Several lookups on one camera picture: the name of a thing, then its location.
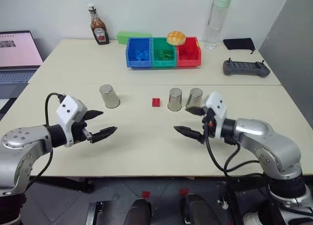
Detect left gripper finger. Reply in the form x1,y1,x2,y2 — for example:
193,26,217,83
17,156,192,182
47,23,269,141
91,126,118,144
84,110,105,121

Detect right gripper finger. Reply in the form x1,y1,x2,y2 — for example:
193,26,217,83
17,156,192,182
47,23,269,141
184,107,205,116
173,125,205,145

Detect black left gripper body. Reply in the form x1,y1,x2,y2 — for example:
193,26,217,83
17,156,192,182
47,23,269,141
72,111,95,144

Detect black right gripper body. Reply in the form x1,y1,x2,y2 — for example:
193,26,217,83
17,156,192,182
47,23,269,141
201,107,217,145

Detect steel cup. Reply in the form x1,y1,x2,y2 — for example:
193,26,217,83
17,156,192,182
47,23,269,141
186,88,204,110
99,84,121,109
167,88,183,112

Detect red plastic bin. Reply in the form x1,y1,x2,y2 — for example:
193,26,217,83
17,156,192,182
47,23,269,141
176,36,202,68

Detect green plastic bin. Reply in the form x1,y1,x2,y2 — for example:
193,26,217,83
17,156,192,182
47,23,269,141
151,37,178,68

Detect green toy bricks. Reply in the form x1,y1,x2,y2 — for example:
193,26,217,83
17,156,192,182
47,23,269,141
156,49,174,61

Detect grey handheld controller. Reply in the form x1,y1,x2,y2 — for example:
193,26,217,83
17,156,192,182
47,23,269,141
222,58,271,77

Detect blue plastic bin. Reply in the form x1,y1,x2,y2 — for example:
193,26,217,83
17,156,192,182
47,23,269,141
125,37,154,68

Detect blue toy bricks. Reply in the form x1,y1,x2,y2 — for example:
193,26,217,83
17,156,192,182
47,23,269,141
133,48,150,62

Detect yellow bread bun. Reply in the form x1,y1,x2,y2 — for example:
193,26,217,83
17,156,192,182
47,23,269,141
166,30,187,45

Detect dark rounded shape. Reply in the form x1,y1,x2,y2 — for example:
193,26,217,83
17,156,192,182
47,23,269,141
123,198,152,225
180,194,221,225

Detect black cloth pouch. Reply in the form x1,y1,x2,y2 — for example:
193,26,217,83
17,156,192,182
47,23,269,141
223,38,256,55

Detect light green box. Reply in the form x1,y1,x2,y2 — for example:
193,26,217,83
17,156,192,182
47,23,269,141
116,31,152,45

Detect black metal stand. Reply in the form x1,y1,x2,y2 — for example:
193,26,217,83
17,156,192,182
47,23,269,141
219,178,272,225

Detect ketchup bottle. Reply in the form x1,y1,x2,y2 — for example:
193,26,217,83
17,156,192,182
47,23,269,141
87,3,110,45

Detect clear bottle with green cap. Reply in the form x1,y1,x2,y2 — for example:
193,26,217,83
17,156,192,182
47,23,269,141
204,0,232,50

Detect open laptop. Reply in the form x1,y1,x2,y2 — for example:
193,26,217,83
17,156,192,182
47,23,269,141
0,30,44,98

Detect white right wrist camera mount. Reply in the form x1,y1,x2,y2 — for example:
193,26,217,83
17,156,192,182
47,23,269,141
204,91,227,140

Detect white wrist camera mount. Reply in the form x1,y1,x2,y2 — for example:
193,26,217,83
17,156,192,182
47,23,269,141
204,91,227,140
55,95,88,148

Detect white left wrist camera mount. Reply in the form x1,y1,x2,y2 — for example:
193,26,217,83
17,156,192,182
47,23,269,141
55,95,88,148

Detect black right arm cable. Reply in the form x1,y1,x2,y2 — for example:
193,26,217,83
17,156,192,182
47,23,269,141
204,127,266,179

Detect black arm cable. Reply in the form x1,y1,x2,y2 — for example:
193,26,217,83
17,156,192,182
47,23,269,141
204,127,266,179
25,92,66,186

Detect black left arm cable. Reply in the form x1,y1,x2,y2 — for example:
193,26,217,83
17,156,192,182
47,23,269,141
25,92,66,186

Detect black table frame bar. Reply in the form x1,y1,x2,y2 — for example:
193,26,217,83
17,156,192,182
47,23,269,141
29,177,95,194

